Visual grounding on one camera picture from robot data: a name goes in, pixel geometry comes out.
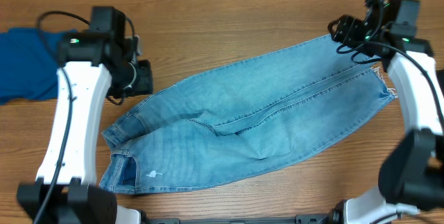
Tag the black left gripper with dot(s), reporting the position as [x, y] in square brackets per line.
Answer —
[143, 78]

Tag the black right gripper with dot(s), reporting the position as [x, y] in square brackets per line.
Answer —
[345, 28]

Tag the light blue denim jeans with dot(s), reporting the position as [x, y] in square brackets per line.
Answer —
[242, 120]

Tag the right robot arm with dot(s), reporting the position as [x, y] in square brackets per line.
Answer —
[407, 184]

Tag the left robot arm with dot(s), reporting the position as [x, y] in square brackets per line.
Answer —
[102, 63]

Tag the dark blue t-shirt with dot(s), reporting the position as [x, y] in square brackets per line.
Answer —
[27, 69]

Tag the dark navy garment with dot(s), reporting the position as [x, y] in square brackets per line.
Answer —
[440, 78]

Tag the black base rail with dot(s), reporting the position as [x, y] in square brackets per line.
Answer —
[236, 221]

